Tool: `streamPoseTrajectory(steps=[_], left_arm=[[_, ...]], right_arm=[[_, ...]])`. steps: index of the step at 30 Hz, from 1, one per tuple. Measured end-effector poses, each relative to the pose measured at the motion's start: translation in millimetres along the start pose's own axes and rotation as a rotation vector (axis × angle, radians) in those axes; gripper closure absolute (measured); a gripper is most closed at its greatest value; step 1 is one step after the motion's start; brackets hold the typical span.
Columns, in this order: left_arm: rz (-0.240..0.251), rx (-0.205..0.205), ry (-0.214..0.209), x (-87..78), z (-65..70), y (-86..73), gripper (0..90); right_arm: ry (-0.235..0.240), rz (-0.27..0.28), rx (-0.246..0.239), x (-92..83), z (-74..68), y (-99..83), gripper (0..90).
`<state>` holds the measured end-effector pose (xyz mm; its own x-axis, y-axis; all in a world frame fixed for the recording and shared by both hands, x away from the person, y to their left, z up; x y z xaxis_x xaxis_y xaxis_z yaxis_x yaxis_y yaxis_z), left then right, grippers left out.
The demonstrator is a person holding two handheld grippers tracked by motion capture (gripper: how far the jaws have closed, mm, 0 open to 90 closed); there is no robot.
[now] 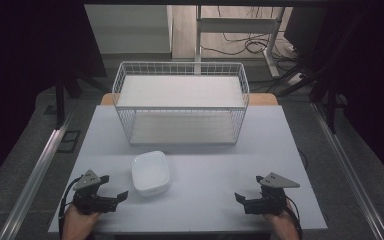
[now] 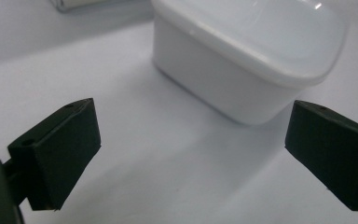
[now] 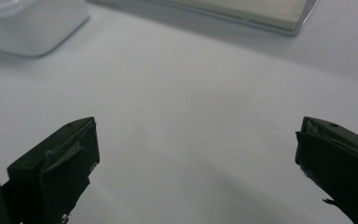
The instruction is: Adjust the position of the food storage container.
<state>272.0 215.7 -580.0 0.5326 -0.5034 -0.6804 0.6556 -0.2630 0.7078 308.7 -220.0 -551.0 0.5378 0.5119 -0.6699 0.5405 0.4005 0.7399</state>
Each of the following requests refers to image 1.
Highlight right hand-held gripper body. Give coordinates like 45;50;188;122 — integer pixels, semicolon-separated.
243;171;301;216

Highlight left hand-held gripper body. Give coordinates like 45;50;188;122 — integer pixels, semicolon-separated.
71;169;119;215

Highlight white square bowl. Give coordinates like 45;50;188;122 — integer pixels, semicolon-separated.
130;150;172;198

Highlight white wire basket rack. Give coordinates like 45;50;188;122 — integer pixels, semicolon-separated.
111;61;250;146

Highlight person's right hand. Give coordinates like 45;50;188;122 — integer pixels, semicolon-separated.
262;202;301;240

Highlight person's left hand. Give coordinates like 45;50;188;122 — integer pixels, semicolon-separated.
61;204;103;240

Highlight black floor socket plate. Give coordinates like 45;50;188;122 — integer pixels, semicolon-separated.
57;129;82;154

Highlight black metal stand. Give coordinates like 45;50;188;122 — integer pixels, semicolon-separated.
53;66;111;131
308;59;349;135

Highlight white power strip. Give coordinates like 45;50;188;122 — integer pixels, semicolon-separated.
286;71;305;87

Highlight white cabinet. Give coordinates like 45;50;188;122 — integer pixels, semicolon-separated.
84;4;174;55

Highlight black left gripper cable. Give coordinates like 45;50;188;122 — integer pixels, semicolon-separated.
57;175;83;240

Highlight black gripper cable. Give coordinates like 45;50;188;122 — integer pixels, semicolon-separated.
57;175;83;240
283;195;304;240

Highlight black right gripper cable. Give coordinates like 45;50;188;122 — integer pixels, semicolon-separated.
283;195;304;240

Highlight aluminium rail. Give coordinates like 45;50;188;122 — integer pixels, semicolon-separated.
310;101;384;240
0;111;75;240

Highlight black floor cables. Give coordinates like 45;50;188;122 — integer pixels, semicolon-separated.
199;5;311;94

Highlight white metal desk frame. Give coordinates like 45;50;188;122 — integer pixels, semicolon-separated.
194;4;287;80

